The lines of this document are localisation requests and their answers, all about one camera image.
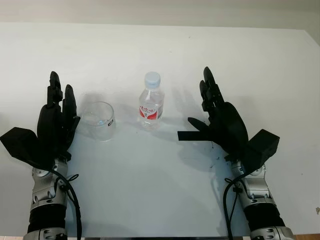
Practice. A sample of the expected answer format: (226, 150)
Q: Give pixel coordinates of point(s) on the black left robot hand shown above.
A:
(51, 122)

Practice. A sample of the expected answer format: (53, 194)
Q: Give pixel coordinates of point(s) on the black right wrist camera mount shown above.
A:
(263, 147)

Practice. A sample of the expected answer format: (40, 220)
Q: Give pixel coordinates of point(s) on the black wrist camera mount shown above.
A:
(22, 145)
(263, 147)

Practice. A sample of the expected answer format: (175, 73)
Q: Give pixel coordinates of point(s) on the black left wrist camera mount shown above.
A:
(22, 145)

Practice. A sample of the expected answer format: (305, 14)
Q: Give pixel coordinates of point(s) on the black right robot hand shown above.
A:
(228, 125)

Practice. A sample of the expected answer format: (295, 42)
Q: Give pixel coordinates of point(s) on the clear glass cup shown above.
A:
(100, 122)

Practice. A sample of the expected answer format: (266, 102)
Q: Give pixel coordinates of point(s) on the clear water bottle red label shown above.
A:
(150, 107)

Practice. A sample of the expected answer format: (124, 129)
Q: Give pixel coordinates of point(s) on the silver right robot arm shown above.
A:
(260, 200)

